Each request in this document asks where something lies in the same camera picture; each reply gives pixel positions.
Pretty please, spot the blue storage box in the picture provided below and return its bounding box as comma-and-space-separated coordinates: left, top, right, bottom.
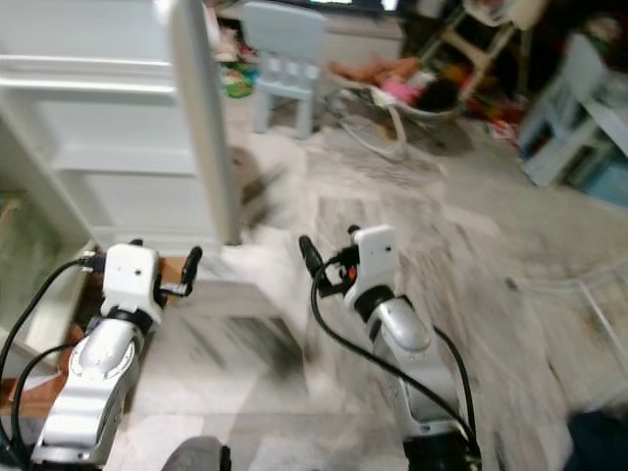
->
579, 152, 628, 209

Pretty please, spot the white fridge door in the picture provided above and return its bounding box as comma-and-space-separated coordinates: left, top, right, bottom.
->
0, 0, 243, 248

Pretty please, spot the long black right arm cable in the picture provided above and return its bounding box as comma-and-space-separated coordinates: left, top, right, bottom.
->
309, 280, 482, 457

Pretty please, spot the white fridge body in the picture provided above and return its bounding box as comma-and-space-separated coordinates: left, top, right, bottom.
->
0, 103, 97, 330

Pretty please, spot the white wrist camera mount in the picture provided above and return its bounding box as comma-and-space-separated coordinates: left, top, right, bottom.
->
348, 224, 396, 301
103, 242, 164, 317

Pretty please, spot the short black right arm cable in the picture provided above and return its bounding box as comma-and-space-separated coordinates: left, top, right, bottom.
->
434, 327, 480, 433

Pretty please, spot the dark blue object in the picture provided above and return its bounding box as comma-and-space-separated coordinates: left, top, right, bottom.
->
566, 409, 628, 471

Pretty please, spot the short black arm cable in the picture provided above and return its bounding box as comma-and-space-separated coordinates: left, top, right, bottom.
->
10, 340, 78, 462
434, 327, 480, 433

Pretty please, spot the long black arm cable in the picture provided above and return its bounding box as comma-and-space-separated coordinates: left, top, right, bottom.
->
309, 280, 482, 457
0, 257, 104, 433

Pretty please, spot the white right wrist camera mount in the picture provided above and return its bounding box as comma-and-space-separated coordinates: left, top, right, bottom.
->
348, 224, 396, 301

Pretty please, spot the red floor toy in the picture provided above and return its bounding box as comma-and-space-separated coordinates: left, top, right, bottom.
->
484, 93, 527, 140

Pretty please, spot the wooden high chair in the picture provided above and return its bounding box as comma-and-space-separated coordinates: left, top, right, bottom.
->
415, 0, 548, 96

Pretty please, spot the short black left arm cable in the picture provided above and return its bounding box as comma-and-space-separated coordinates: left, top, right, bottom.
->
10, 340, 78, 462

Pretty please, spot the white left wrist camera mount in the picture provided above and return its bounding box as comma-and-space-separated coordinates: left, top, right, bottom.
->
103, 242, 164, 317

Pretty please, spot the long black left arm cable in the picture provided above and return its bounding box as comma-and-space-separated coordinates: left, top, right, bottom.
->
0, 257, 104, 433

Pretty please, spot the doll in pink clothes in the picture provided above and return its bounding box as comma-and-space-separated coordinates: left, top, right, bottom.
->
329, 56, 462, 113

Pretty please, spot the light blue child chair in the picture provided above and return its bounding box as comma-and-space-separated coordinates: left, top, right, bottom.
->
240, 2, 331, 140

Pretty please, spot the grey robot leg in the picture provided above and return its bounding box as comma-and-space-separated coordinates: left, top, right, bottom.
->
161, 436, 233, 471

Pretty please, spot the light blue child table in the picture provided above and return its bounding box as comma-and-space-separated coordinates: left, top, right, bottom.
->
517, 32, 628, 189

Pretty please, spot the white baby bouncer frame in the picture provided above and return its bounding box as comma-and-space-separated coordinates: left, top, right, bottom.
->
326, 80, 464, 165

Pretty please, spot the green toy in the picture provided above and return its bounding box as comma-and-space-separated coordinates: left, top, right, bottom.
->
221, 57, 257, 100

